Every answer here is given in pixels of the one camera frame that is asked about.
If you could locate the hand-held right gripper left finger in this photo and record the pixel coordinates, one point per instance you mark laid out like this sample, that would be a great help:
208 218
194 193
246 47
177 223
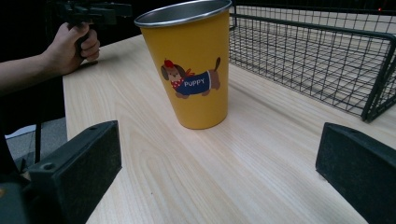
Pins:
77 168

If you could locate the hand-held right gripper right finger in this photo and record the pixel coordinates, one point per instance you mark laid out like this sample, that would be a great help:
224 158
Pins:
358 168

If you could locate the yellow metal cup with dog print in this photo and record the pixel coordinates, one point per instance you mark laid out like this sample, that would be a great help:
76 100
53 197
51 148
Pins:
194 71

